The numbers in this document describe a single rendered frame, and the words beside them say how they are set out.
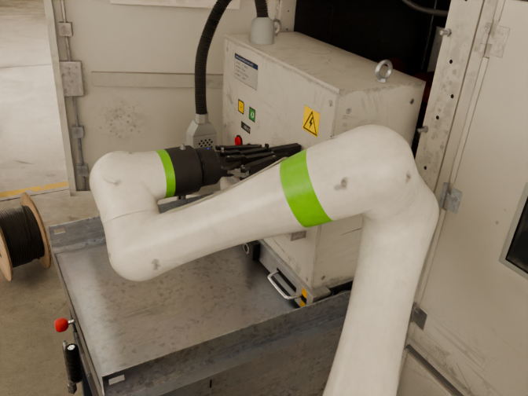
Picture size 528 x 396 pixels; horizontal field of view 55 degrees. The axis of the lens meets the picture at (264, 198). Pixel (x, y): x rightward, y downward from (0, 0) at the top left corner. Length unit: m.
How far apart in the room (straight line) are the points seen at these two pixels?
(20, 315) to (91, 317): 1.40
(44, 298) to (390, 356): 2.09
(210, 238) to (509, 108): 0.54
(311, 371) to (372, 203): 0.67
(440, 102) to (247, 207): 0.47
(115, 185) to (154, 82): 0.71
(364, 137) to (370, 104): 0.32
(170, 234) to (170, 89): 0.82
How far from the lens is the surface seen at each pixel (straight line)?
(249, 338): 1.13
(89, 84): 1.61
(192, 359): 1.09
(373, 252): 0.84
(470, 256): 1.06
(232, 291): 1.29
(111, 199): 0.90
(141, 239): 0.87
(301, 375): 1.30
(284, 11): 1.52
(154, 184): 0.93
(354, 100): 1.00
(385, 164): 0.71
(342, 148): 0.72
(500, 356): 1.10
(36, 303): 2.68
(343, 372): 0.81
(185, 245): 0.84
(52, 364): 2.37
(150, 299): 1.27
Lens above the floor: 1.67
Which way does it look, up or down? 29 degrees down
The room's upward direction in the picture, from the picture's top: 4 degrees clockwise
